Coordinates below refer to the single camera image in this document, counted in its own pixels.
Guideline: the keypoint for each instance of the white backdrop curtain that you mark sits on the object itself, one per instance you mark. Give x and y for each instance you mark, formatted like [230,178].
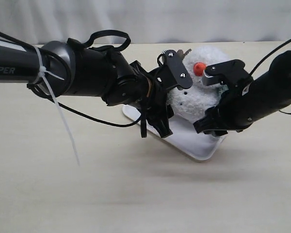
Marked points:
[148,21]

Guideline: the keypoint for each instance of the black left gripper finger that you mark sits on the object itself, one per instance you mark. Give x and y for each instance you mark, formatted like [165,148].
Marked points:
[143,122]
[161,125]

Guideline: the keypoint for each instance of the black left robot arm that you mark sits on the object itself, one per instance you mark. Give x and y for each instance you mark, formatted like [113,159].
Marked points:
[71,69]

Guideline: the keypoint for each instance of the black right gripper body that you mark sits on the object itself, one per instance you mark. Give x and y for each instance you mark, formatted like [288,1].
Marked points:
[233,113]

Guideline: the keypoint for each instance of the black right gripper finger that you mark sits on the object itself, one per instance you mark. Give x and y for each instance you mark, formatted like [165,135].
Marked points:
[218,132]
[204,125]

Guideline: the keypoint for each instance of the white zip tie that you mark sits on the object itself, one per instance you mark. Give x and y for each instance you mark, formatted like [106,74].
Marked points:
[42,75]

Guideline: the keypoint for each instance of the white plush snowman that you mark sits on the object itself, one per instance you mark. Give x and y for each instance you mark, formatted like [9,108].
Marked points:
[195,61]

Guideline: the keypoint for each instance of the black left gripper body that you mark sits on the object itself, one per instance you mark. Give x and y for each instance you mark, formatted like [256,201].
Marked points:
[155,85]

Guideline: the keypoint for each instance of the white rectangular plastic tray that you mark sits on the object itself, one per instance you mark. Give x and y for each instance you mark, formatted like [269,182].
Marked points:
[200,147]

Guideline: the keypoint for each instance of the green knitted scarf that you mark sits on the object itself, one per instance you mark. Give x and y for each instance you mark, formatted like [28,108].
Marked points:
[195,96]

